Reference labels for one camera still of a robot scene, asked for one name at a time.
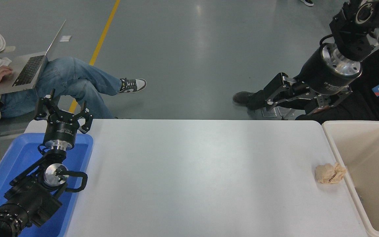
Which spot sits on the white paper scrap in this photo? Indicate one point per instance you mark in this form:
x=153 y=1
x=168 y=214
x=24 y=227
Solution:
x=65 y=38

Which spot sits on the seated person with laptop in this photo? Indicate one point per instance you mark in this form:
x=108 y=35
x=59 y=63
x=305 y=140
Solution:
x=71 y=79

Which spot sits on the standing person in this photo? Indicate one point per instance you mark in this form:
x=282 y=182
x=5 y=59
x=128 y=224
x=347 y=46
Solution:
x=307 y=2

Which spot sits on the large pale bin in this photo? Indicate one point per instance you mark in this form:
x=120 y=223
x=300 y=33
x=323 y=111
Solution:
x=373 y=171

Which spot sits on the grey chair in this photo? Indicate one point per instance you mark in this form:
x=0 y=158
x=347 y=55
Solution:
x=8 y=126

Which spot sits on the silver laptop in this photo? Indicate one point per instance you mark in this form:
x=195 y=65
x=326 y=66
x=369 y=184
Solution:
x=28 y=70

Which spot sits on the tan paper ball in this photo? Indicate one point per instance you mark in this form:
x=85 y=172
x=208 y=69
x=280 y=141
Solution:
x=328 y=173

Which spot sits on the blue plastic tray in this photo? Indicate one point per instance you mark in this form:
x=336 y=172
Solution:
x=21 y=154

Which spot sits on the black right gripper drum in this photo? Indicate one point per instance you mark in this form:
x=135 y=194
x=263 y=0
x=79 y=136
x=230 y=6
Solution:
x=321 y=77

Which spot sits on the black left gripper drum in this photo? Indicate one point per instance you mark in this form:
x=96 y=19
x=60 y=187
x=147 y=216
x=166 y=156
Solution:
x=60 y=131

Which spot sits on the seated person in black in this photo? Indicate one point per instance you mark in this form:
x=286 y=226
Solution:
x=370 y=105

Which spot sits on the metal floor plate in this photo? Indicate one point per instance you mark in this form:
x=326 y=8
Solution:
x=270 y=112

